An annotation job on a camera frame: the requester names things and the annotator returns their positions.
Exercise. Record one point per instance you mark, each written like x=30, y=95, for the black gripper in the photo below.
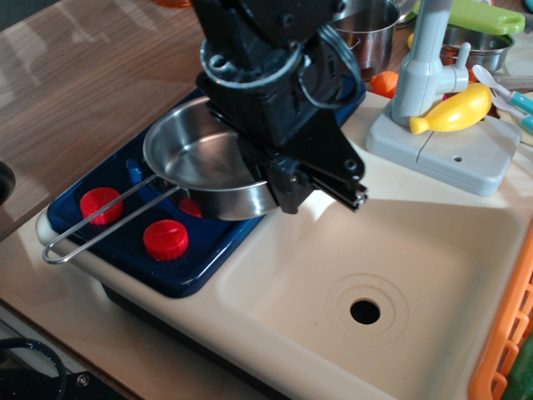
x=285, y=116

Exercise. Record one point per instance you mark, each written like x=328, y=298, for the small steel frying pan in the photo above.
x=196, y=153

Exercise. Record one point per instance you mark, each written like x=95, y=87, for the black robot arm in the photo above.
x=248, y=31

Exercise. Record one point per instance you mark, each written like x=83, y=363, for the red stove knob right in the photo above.
x=165, y=240

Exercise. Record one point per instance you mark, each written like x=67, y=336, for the red stove knob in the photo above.
x=98, y=198
x=165, y=240

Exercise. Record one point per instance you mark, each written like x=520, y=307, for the cream toy sink unit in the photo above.
x=393, y=302

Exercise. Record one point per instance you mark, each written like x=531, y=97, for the red stove knob left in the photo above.
x=98, y=198

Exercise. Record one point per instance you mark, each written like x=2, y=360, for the orange toy carrot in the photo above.
x=385, y=83

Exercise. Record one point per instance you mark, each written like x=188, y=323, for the yellow toy banana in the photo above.
x=456, y=113

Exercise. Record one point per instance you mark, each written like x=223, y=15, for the orange transparent toy pot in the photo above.
x=173, y=3

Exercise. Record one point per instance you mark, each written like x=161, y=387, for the grey toy faucet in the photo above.
x=474, y=159

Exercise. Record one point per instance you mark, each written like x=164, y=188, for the shallow steel bowl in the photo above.
x=488, y=50

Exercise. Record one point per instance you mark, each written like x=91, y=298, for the black knob at edge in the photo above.
x=8, y=181

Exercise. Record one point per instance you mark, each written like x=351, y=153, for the orange plastic basket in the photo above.
x=512, y=326

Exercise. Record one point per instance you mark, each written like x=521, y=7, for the green object in basket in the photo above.
x=519, y=381

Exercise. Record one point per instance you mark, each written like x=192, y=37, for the steel pot with handles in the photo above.
x=368, y=28

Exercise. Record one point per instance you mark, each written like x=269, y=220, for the white spoon teal handle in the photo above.
x=512, y=97

